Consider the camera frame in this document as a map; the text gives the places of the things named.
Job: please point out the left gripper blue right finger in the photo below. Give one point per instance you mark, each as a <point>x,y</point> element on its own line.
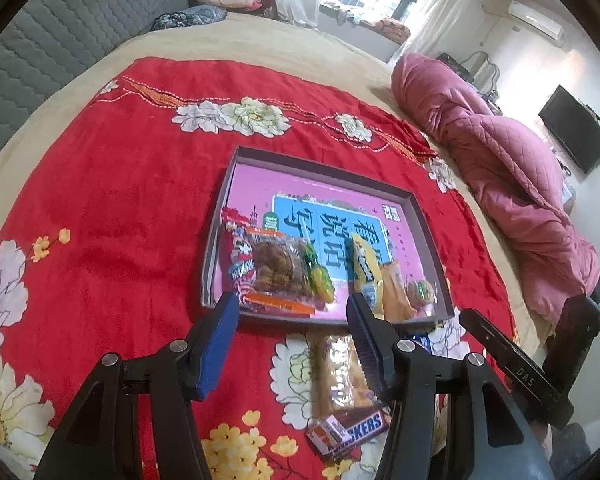
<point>385,368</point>

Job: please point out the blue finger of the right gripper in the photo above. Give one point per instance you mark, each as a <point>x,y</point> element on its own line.
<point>485,329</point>

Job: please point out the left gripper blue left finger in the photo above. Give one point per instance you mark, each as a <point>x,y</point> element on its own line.
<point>209,341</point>

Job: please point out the orange clear snack pack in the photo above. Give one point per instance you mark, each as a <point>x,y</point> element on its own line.
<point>397,307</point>

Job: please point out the blue Oreo cookie pack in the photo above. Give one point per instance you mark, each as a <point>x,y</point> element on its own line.
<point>422,339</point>

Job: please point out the yellow rice cracker bag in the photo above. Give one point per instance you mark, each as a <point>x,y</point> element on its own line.
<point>342,386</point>

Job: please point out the yellow Alpenliebe candy pack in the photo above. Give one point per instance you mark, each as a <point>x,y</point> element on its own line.
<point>367,275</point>

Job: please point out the round green-label pastry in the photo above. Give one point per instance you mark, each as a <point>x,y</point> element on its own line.
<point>420,293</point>

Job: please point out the corn shaped lollipop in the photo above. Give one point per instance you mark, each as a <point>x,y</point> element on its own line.
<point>318,275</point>

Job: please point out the red panda candy pack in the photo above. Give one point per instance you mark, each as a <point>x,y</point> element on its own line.
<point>238,251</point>

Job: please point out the dark Snickers bar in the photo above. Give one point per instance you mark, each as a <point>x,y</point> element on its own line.
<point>362,426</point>

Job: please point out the orange-edged clear biscuit bag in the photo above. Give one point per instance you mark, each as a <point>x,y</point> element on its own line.
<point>280,281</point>

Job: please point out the small purple candy box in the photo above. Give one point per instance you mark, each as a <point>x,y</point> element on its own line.
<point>328,435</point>

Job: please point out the grey box lid tray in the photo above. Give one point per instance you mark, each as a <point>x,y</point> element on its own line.
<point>325,234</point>

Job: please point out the pink book in tray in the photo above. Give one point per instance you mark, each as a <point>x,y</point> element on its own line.
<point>330,229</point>

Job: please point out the red floral blanket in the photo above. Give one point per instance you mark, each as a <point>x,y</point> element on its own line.
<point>103,248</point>

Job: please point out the pink quilted duvet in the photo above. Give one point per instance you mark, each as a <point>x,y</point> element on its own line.
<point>515,178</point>

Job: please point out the black television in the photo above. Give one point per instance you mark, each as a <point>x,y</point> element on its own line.
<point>575,128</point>

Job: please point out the white air conditioner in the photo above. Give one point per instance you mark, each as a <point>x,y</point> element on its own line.
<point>537,20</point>

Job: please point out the clothes on window sill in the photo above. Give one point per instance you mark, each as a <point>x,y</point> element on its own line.
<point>385,26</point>

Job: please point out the blue patterned pillow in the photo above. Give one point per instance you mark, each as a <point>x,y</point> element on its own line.
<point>204,14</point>

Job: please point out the grey quilted headboard cover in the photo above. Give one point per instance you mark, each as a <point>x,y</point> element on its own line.
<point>50,42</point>

